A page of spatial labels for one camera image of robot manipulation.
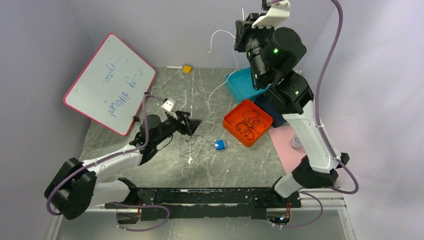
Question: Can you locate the black cable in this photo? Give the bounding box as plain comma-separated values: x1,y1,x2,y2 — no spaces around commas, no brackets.
228,110,268,138

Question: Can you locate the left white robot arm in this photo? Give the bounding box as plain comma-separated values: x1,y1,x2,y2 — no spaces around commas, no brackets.
44,110,203,220

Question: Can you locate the yellow small block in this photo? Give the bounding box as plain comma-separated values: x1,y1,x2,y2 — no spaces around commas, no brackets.
182,65,193,74

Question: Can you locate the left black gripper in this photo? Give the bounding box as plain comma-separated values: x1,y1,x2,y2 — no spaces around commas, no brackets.
153,110,202,146

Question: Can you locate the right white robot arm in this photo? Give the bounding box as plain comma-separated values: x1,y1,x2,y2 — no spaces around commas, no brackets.
233,13,350,207

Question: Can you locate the purple cable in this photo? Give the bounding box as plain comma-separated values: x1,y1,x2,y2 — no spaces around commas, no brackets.
269,0,360,230
45,93,171,233

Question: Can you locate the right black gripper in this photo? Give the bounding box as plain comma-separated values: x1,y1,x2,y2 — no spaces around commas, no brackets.
232,12,277,85

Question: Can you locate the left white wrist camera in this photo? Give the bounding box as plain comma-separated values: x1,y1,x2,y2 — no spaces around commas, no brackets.
160,98,178,118

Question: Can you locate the white marker pen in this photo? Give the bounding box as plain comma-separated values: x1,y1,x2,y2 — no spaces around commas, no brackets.
166,66,184,70

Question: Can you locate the pink-framed whiteboard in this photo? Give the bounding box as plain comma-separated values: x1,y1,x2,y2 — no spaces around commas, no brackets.
63,33,156,136

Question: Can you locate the navy plastic box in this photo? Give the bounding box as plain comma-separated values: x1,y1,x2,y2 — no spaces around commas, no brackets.
254,94,287,128

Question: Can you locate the white cable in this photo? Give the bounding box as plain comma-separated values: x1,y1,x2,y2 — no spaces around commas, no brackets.
206,8,246,104

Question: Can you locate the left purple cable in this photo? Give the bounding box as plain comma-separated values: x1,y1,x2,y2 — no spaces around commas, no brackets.
45,93,171,233

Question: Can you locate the cable bundle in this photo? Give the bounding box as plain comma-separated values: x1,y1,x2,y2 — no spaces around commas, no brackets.
175,120,216,178

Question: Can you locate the orange plastic box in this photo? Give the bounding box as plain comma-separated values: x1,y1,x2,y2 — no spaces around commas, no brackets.
222,99,273,148

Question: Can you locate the blue white small block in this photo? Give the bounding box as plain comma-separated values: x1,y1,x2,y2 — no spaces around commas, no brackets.
214,139,228,151

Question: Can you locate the teal plastic box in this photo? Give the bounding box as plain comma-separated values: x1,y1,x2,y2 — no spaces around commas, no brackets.
225,67,267,103

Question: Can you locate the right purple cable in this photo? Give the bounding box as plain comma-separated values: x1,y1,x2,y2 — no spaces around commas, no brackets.
269,0,360,230

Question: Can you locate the small clear cup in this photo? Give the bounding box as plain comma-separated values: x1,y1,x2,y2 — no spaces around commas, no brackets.
290,134,303,150

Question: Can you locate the pink mat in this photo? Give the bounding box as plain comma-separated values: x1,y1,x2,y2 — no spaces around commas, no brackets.
268,125,306,174

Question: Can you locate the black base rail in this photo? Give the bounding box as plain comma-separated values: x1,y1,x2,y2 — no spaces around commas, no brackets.
105,187,301,224

